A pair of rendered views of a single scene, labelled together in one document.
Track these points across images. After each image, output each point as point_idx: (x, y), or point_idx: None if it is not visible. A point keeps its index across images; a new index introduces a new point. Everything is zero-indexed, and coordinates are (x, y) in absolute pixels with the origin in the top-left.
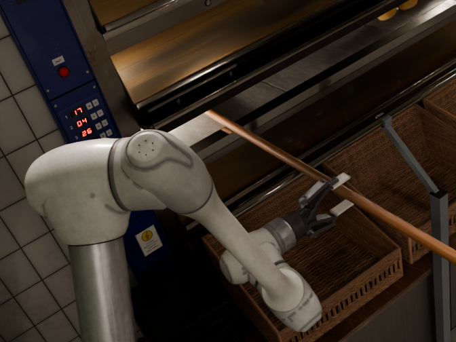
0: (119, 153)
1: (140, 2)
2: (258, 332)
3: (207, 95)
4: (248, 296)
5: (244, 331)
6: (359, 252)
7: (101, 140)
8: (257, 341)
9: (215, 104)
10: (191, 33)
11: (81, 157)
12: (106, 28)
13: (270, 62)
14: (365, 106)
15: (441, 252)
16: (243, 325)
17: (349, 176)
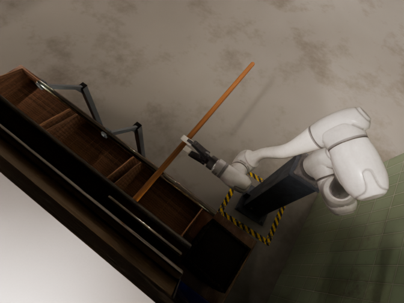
0: (364, 131)
1: (130, 245)
2: (189, 228)
3: (148, 211)
4: (191, 223)
5: (189, 236)
6: (130, 187)
7: (361, 145)
8: (194, 227)
9: (148, 210)
10: None
11: (375, 149)
12: (182, 270)
13: (99, 172)
14: None
15: (220, 104)
16: (186, 238)
17: (183, 134)
